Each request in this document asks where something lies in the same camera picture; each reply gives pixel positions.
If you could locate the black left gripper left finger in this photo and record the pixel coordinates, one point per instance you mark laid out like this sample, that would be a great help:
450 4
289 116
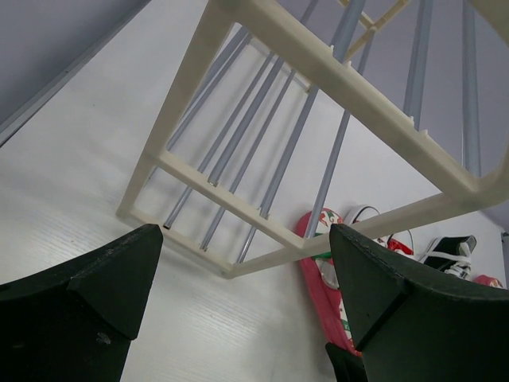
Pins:
75 321

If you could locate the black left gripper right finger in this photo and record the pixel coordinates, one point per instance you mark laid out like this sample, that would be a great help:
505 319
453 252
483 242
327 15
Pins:
411 322

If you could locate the pink sandal with green strap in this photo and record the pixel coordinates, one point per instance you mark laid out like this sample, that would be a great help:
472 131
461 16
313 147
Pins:
320 278

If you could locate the cream shoe shelf with metal rods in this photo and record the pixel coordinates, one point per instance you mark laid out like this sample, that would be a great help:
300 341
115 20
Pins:
459 192

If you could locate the red canvas sneaker left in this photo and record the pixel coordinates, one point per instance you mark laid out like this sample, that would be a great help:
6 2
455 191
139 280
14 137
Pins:
400 242

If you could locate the black canvas sneaker upper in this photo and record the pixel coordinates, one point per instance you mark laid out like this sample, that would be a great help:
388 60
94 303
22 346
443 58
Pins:
451 255

